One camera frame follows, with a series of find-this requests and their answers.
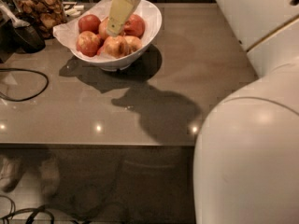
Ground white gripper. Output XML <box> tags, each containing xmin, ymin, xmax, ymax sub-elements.
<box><xmin>107</xmin><ymin>0</ymin><xmax>140</xmax><ymax>36</ymax></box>

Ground yellow-red apple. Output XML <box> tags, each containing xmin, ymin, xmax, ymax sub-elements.
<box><xmin>103</xmin><ymin>35</ymin><xmax>130</xmax><ymax>59</ymax></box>
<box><xmin>124</xmin><ymin>35</ymin><xmax>142</xmax><ymax>53</ymax></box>

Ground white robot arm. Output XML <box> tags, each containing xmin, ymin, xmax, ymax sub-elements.
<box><xmin>193</xmin><ymin>0</ymin><xmax>299</xmax><ymax>224</ymax></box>

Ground red apple back right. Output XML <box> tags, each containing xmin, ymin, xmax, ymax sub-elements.
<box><xmin>123</xmin><ymin>14</ymin><xmax>145</xmax><ymax>37</ymax></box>

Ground red apple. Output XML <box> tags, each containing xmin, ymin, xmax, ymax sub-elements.
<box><xmin>78</xmin><ymin>14</ymin><xmax>101</xmax><ymax>34</ymax></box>
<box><xmin>98</xmin><ymin>17</ymin><xmax>126</xmax><ymax>41</ymax></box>
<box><xmin>76</xmin><ymin>31</ymin><xmax>101</xmax><ymax>57</ymax></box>
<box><xmin>123</xmin><ymin>14</ymin><xmax>145</xmax><ymax>37</ymax></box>

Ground white ceramic bowl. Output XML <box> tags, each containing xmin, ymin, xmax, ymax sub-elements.
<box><xmin>69</xmin><ymin>0</ymin><xmax>162</xmax><ymax>72</ymax></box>

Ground red apple back middle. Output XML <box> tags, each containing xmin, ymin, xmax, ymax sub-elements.
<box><xmin>98</xmin><ymin>17</ymin><xmax>126</xmax><ymax>41</ymax></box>

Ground red apple back left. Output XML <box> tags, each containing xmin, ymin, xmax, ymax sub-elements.
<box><xmin>78</xmin><ymin>14</ymin><xmax>101</xmax><ymax>34</ymax></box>

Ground white items behind bowl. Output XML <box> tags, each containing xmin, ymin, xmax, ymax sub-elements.
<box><xmin>64</xmin><ymin>5</ymin><xmax>85</xmax><ymax>17</ymax></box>

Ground red apple front left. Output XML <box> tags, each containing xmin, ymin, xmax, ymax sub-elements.
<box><xmin>76</xmin><ymin>31</ymin><xmax>101</xmax><ymax>57</ymax></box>

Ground glass jar of snacks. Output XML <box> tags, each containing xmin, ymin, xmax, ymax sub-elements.
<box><xmin>13</xmin><ymin>0</ymin><xmax>66</xmax><ymax>39</ymax></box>

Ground black round device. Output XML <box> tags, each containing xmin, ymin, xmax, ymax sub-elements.
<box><xmin>13</xmin><ymin>25</ymin><xmax>46</xmax><ymax>53</ymax></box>

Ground black cable on table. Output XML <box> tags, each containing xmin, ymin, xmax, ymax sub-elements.
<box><xmin>0</xmin><ymin>67</ymin><xmax>50</xmax><ymax>103</ymax></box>

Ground black cables on floor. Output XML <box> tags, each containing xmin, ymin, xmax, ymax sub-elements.
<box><xmin>0</xmin><ymin>194</ymin><xmax>94</xmax><ymax>224</ymax></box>

